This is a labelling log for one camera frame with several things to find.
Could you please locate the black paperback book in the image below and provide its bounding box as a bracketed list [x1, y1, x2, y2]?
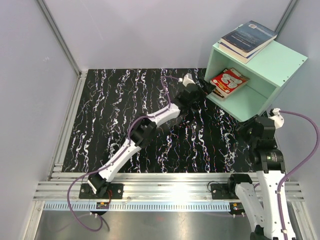
[212, 87, 226, 100]

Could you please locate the red book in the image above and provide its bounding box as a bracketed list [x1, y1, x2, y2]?
[210, 68, 250, 98]

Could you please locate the blue orange paperback book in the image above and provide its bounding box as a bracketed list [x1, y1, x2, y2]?
[218, 42, 263, 64]

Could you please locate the dark blue hardcover book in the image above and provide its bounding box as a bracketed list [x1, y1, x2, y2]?
[219, 20, 278, 57]

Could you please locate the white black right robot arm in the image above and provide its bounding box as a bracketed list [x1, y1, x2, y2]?
[226, 113, 297, 240]

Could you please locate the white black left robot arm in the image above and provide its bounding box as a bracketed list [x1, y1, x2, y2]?
[87, 75, 216, 199]

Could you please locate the mint green open cabinet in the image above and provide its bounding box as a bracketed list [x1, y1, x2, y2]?
[204, 40, 308, 122]

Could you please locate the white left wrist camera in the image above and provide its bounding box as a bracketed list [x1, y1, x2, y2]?
[178, 73, 195, 87]

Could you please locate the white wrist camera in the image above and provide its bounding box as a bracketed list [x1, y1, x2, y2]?
[268, 108, 285, 129]
[178, 73, 195, 87]

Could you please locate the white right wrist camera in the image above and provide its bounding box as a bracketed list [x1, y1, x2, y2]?
[268, 108, 285, 129]

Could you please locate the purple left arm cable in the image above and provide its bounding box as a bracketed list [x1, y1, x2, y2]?
[66, 75, 186, 232]

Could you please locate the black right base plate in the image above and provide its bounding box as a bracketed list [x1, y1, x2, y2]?
[209, 182, 239, 200]

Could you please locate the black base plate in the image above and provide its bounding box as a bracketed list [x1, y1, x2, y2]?
[78, 183, 124, 200]
[209, 182, 239, 200]

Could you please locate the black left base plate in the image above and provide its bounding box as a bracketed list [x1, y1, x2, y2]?
[78, 183, 124, 200]

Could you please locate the aluminium rail frame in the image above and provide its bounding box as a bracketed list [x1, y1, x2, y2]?
[32, 172, 305, 201]

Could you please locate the slotted cable duct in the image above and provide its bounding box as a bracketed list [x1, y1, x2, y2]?
[44, 201, 243, 212]

